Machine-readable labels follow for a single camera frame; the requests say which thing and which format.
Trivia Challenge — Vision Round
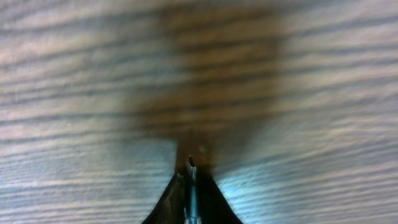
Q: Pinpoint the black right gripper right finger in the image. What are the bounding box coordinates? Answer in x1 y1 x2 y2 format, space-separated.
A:
197 170 243 224

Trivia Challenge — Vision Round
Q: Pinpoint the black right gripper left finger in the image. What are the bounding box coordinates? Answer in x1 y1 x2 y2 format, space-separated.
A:
142 174 185 224

